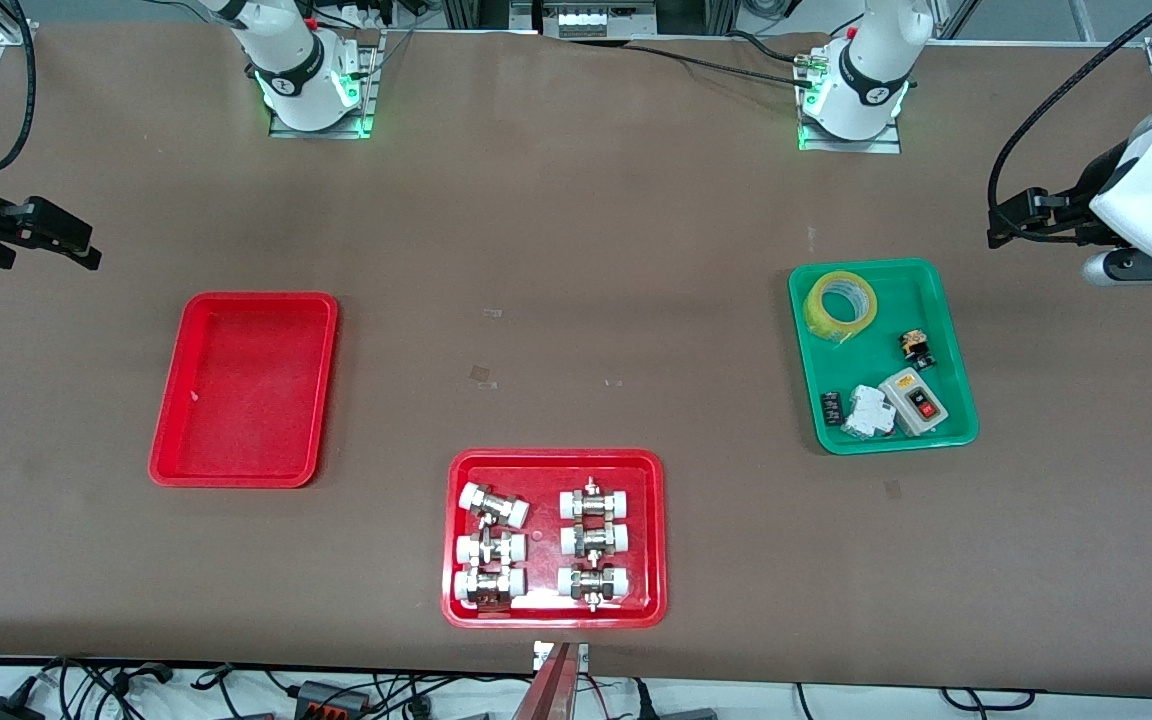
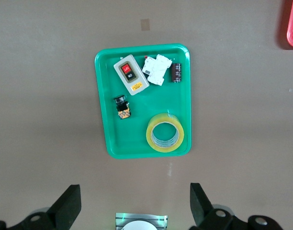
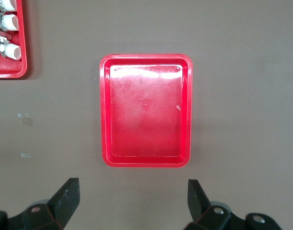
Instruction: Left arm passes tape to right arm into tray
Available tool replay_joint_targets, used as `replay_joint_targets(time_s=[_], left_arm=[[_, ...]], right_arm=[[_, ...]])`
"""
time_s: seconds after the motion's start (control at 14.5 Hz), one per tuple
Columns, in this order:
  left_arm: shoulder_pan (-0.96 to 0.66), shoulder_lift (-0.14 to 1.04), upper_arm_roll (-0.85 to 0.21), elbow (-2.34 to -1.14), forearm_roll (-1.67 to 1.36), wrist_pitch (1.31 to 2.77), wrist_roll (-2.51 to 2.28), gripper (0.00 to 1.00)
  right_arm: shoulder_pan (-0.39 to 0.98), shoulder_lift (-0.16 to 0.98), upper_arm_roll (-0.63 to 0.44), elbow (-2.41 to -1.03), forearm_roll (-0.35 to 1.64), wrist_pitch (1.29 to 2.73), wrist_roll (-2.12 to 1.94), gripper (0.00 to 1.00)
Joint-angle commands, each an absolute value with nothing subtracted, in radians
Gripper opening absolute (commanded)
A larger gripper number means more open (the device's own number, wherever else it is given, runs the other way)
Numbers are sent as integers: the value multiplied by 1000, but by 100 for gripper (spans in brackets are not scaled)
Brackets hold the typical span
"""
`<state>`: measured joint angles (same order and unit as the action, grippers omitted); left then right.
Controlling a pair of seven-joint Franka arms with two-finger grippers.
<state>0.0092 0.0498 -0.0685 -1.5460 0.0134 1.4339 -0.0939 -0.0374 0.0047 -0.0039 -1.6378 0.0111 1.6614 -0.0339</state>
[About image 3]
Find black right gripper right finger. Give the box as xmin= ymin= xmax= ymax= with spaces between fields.
xmin=184 ymin=179 xmax=283 ymax=230

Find larger red plastic tray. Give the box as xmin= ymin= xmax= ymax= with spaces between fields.
xmin=0 ymin=0 xmax=27 ymax=80

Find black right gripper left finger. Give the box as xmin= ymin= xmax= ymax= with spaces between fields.
xmin=0 ymin=177 xmax=80 ymax=230

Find steel pipe fitting white caps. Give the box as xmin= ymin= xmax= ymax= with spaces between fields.
xmin=0 ymin=0 xmax=18 ymax=12
xmin=0 ymin=30 xmax=22 ymax=60
xmin=0 ymin=12 xmax=20 ymax=31

